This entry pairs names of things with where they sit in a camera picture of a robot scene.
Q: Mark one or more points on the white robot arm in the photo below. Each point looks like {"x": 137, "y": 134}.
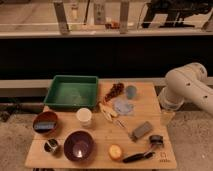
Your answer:
{"x": 187, "y": 82}

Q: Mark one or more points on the green plastic tray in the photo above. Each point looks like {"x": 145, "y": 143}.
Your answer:
{"x": 72, "y": 92}

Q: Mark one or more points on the brown grape bunch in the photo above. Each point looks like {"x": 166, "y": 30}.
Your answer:
{"x": 115, "y": 91}

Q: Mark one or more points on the white paper cup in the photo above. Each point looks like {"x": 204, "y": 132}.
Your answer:
{"x": 84, "y": 116}

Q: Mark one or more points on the wooden folding table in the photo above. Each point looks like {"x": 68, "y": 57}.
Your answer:
{"x": 104, "y": 133}

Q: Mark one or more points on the grey rectangular block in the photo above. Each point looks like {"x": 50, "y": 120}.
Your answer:
{"x": 142, "y": 129}

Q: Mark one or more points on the orange fruit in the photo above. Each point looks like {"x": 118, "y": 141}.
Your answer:
{"x": 115, "y": 152}

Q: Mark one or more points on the dark purple bowl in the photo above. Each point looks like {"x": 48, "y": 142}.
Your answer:
{"x": 78, "y": 146}

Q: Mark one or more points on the brown wooden bowl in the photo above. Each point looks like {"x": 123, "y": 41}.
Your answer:
{"x": 47, "y": 116}

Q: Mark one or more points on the black tape roll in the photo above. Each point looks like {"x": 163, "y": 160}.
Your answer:
{"x": 156, "y": 140}

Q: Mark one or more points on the blue sponge in bowl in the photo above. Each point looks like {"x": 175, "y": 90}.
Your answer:
{"x": 44, "y": 126}

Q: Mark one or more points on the small metal can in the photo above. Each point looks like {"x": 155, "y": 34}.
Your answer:
{"x": 51, "y": 146}

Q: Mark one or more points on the black handled peeler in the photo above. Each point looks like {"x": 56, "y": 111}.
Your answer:
{"x": 137, "y": 157}

